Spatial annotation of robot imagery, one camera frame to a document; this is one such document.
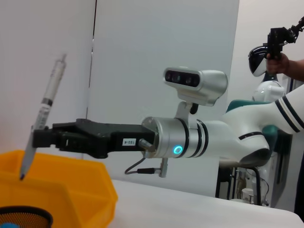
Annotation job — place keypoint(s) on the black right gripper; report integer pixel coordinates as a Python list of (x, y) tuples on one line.
[(107, 137)]

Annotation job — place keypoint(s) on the grey white pen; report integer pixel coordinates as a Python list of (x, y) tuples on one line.
[(51, 88)]

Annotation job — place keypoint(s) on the blue scissors with cover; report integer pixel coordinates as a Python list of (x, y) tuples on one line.
[(7, 225)]

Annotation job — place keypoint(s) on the bare person forearm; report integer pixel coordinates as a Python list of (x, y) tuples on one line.
[(297, 70)]

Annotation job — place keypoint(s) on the black mesh pen holder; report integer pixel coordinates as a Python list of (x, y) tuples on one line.
[(23, 217)]

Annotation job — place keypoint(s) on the bare person hand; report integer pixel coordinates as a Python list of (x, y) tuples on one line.
[(279, 65)]

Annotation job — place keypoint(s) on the yellow plastic bin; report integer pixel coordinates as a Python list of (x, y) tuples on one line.
[(71, 190)]

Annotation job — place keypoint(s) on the large green chair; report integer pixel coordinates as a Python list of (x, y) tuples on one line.
[(237, 104)]

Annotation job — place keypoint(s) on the white equipment base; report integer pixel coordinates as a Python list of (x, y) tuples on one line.
[(245, 194)]

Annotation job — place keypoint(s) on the white rounded robot torso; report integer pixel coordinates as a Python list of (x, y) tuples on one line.
[(268, 91)]

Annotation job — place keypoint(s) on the black handheld controller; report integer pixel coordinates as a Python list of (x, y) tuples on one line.
[(275, 40)]

